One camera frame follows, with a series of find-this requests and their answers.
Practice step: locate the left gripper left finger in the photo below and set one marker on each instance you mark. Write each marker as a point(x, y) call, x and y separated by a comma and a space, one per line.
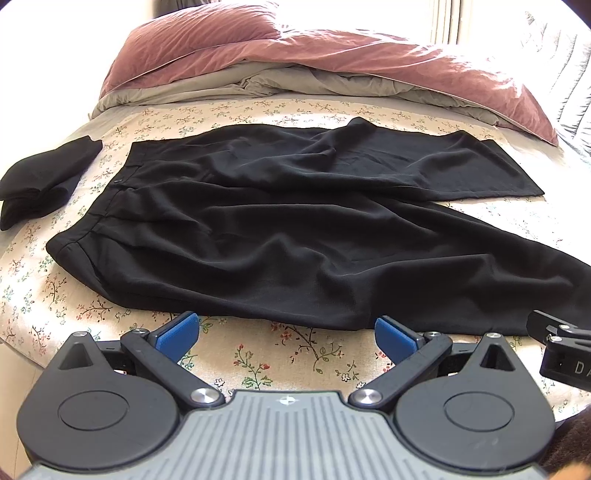
point(155, 356)

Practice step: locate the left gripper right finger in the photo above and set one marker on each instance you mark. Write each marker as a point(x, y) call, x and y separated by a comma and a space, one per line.
point(416, 358)

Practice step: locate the black pants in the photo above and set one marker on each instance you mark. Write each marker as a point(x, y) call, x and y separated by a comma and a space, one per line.
point(325, 228)

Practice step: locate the floral bed sheet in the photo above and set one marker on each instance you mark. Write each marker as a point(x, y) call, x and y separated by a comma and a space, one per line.
point(41, 305)

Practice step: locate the folded black garment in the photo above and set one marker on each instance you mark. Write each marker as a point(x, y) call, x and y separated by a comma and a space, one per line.
point(41, 184)

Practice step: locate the grey quilted headboard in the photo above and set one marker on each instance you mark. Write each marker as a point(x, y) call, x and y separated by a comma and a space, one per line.
point(551, 53)

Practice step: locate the pink and grey duvet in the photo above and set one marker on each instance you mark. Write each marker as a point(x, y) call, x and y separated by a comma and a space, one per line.
point(219, 50)

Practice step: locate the beige curtain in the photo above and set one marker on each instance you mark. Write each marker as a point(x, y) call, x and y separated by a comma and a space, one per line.
point(448, 21)

